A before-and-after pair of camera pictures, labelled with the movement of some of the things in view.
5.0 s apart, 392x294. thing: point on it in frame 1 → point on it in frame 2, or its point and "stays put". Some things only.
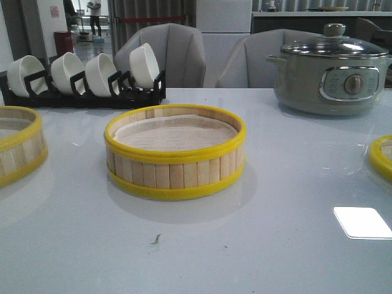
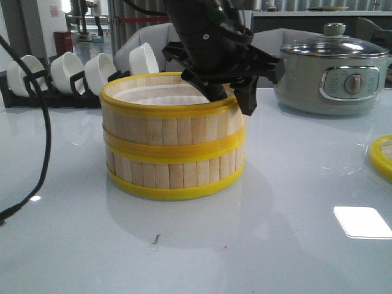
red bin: [64, 42] stays put
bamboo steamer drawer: [24, 149] → [162, 130]
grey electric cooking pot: [329, 86] stays put
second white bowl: [64, 68] stays put
